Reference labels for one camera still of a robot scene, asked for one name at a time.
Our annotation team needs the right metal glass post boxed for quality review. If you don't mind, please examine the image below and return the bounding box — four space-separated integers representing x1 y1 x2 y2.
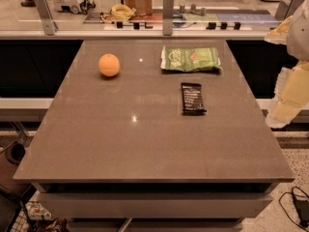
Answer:
274 0 304 21

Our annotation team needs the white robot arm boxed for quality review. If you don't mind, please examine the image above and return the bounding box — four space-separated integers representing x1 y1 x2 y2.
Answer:
265 0 309 129

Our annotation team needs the middle metal glass post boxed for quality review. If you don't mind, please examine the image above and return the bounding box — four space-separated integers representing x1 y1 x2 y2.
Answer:
162 0 174 36

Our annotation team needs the green snack bag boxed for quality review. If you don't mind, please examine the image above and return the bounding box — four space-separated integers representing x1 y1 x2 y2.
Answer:
160 46 221 73

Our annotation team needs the yellow coiled cable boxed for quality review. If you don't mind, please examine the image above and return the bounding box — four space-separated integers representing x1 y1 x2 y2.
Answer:
99 3 137 23

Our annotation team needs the left metal glass post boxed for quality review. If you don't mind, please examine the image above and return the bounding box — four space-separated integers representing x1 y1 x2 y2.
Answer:
34 0 58 36

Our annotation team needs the orange fruit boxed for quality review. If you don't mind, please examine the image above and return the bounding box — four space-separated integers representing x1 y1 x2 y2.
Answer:
98 53 120 77

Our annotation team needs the black snack bar wrapper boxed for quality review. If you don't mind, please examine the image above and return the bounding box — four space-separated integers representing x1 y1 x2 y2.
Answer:
181 82 207 115

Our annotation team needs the wire basket with packages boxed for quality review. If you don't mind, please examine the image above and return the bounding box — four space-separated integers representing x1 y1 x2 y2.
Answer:
5 201 70 232

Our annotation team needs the black power adapter with cable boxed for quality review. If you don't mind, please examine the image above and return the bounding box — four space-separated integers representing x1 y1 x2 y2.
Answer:
278 187 309 232

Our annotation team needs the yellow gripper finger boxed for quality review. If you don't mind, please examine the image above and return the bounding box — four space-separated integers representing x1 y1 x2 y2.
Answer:
266 61 309 129
265 16 293 45

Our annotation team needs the metal glass post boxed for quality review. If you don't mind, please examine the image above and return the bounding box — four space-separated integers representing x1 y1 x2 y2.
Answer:
162 0 174 36
34 0 58 36
274 0 304 21

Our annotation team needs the dark round bin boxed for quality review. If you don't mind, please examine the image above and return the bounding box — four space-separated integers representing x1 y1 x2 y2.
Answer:
5 142 25 165

